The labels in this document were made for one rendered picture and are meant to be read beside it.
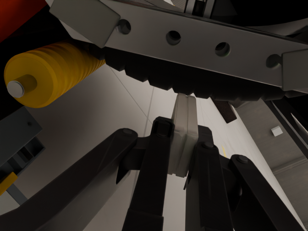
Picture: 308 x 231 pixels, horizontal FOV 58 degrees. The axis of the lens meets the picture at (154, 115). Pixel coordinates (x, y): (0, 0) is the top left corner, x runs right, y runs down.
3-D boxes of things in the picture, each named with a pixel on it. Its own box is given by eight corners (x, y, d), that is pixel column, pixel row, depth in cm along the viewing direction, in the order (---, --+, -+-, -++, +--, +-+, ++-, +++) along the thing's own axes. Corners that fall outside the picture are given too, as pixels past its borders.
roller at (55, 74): (101, 64, 55) (125, 48, 53) (14, 128, 28) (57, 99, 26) (84, 39, 53) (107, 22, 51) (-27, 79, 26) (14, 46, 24)
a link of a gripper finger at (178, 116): (173, 176, 17) (161, 173, 17) (178, 127, 23) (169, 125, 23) (185, 133, 15) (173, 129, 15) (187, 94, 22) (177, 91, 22)
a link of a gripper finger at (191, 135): (185, 133, 15) (199, 136, 15) (187, 94, 22) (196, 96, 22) (173, 176, 17) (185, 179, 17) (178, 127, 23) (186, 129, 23)
